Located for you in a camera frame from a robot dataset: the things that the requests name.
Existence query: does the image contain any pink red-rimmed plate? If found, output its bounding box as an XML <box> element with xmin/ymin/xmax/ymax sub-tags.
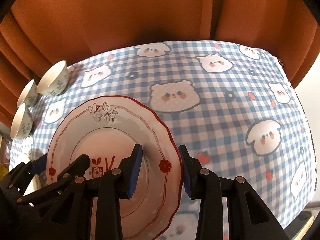
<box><xmin>46</xmin><ymin>96</ymin><xmax>182</xmax><ymax>239</ymax></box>

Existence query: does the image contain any white floral bowl near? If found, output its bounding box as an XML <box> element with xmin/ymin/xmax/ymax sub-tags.
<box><xmin>10</xmin><ymin>103</ymin><xmax>33</xmax><ymax>140</ymax></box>

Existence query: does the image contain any white floral bowl middle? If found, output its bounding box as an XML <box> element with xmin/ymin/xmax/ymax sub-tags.
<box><xmin>17</xmin><ymin>79</ymin><xmax>39</xmax><ymax>107</ymax></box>

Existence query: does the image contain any orange curtain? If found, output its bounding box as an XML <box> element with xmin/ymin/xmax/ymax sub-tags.
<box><xmin>1</xmin><ymin>0</ymin><xmax>319</xmax><ymax>126</ymax></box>

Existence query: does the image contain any white floral bowl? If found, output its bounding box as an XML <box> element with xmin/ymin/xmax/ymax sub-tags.
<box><xmin>10</xmin><ymin>103</ymin><xmax>33</xmax><ymax>140</ymax></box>
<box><xmin>36</xmin><ymin>60</ymin><xmax>69</xmax><ymax>96</ymax></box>
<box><xmin>17</xmin><ymin>79</ymin><xmax>39</xmax><ymax>107</ymax></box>

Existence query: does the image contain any white floral bowl far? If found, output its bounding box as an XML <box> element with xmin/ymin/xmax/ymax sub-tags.
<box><xmin>36</xmin><ymin>60</ymin><xmax>69</xmax><ymax>96</ymax></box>

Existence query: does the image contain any blue gingham bear tablecloth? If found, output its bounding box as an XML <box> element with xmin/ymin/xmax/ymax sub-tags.
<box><xmin>10</xmin><ymin>41</ymin><xmax>317</xmax><ymax>239</ymax></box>

